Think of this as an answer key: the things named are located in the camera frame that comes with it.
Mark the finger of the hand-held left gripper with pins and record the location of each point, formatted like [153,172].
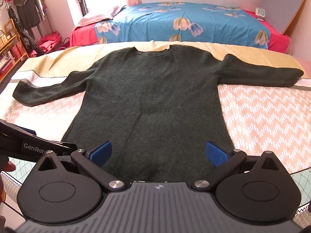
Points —
[69,148]

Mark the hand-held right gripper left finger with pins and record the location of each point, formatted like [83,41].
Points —
[103,153]

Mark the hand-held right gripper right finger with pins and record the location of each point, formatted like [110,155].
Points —
[215,154]

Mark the dark green sweater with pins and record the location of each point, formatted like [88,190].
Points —
[155,102]

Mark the red clothes pile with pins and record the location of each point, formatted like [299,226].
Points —
[47,42]

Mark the dark hanging clothes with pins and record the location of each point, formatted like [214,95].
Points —
[29,7]

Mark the person's left hand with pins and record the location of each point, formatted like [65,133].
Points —
[9,167]

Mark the teal quilted mattress pad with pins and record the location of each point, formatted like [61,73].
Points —
[20,176]

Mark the yellow pink patterned bed sheet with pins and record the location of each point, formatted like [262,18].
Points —
[262,116]

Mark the wooden shelf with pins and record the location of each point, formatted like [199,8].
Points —
[11,51]

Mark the pink floral quilt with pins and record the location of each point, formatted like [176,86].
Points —
[97,17]

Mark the blue floral blanket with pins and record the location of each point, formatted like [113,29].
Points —
[150,26]

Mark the small white digital clock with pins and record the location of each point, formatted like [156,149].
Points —
[261,11]

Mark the grey board with wooden edge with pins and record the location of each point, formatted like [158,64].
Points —
[284,4]

